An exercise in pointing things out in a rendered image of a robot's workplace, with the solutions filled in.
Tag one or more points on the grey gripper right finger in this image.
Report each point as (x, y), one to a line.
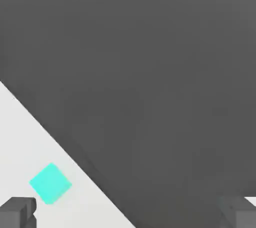
(240, 215)

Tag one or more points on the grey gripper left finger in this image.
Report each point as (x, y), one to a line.
(16, 212)

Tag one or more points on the small cyan cube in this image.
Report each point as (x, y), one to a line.
(50, 184)

